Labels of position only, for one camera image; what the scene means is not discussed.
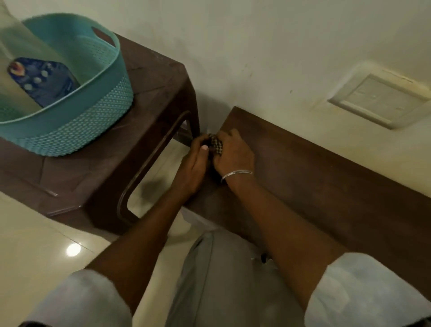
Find person's right hand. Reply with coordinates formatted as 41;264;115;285
212;129;256;185

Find person's left hand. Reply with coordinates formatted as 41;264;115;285
177;135;211;197

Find dark checkered cloth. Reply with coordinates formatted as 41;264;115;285
206;133;224;157

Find person's left forearm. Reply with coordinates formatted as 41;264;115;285
86;183;199;315

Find person's right forearm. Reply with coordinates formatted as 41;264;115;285
225;172;347;312

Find silver bangle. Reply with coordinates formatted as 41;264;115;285
220;170;254;184

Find brown plastic stool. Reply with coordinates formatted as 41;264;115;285
0;33;201;236

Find teal plastic basket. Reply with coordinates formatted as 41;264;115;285
0;13;134;157

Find person's grey trousers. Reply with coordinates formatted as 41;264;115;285
165;229;307;327

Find blue printed packet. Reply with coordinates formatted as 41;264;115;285
7;57;81;108

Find person's white shirt sleeve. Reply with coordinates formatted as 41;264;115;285
304;252;431;327
20;269;132;327

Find translucent plastic bag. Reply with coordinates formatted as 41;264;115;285
0;0;68;115

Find white wall switch plate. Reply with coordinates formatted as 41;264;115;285
327;61;431;130

